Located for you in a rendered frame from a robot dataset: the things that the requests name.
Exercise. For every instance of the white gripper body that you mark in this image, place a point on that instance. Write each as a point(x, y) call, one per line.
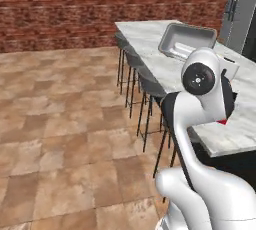
point(232, 70)

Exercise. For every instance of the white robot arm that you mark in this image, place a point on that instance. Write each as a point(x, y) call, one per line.
point(213, 194)

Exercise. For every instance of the black counter island base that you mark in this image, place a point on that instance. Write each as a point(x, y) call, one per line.
point(230, 164)

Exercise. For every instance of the small red object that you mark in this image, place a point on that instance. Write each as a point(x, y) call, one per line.
point(222, 121)

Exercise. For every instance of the grey metal sink basin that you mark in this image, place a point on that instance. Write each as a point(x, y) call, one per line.
point(186, 39)

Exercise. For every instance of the grey fridge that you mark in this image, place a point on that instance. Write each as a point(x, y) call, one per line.
point(241, 4)

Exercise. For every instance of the dark grey bar stool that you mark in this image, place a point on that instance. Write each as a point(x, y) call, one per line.
point(121, 42)
point(151, 84)
point(133, 59)
point(163, 140)

